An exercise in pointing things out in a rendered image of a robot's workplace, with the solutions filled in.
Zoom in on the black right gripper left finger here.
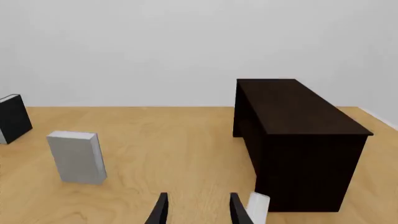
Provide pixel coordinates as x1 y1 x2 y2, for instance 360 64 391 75
144 192 169 224

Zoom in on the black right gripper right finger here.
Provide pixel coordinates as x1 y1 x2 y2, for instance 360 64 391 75
229 192 255 224

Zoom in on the white book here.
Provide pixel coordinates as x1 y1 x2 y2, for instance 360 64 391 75
246 191 271 224

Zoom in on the dark brown wooden cabinet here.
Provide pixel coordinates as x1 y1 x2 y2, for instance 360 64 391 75
233 78 374 213

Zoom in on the grey book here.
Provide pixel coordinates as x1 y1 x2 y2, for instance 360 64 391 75
46 131 108 187

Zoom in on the black book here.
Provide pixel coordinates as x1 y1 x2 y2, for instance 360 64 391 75
0 93 34 145

